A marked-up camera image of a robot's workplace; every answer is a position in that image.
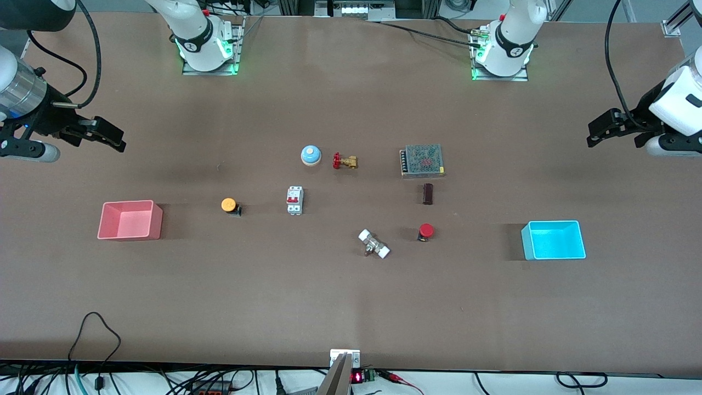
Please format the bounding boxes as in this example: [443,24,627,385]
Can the metal mesh power supply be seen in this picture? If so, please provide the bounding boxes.
[399,144,446,179]

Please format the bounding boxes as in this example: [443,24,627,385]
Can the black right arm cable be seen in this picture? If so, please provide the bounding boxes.
[26,0,103,109]

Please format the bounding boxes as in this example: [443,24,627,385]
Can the black looped table cable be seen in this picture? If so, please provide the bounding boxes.
[67,312,122,391]

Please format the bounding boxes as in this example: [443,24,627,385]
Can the red clip lead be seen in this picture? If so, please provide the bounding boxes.
[378,370,426,395]

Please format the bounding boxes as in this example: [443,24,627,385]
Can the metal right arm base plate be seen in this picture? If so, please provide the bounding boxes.
[182,15,244,76]

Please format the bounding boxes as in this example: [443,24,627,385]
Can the black coiled cable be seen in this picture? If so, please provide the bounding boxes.
[555,371,608,389]

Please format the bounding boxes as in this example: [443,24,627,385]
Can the metal valve white caps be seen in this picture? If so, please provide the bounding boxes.
[358,229,392,259]

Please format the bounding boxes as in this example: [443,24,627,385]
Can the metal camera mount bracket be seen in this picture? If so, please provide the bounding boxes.
[316,348,362,395]

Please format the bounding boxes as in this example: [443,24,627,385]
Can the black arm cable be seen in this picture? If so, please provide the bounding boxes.
[26,0,103,109]
[604,0,652,131]

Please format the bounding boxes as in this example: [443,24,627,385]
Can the aluminium frame profile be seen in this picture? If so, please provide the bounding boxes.
[660,0,702,39]

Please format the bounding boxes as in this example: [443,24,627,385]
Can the black base power cable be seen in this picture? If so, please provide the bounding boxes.
[377,16,483,44]

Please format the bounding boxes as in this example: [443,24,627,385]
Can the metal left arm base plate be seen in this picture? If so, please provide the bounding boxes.
[471,25,530,82]

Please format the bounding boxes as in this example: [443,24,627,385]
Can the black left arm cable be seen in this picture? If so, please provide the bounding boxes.
[604,0,652,131]

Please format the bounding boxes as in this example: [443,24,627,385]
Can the cyan plastic box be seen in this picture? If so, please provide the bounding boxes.
[520,220,587,261]

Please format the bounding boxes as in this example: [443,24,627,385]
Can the aluminium rack with light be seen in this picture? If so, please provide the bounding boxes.
[314,0,397,22]

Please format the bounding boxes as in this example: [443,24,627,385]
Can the pink plastic box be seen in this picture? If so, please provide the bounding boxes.
[97,200,163,241]

